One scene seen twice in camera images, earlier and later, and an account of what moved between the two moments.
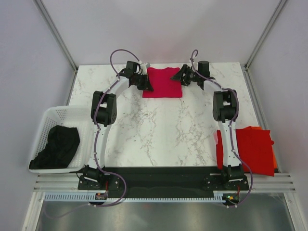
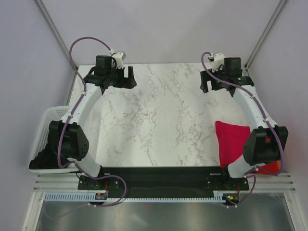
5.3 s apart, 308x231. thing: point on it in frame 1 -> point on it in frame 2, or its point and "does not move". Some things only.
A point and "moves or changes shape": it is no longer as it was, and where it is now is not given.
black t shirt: (62, 144) does not move
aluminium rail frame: (282, 183) does not move
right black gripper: (178, 76) -> (205, 77)
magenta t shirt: (163, 86) moves or changes shape
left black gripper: (147, 86) -> (129, 83)
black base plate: (162, 182) does not move
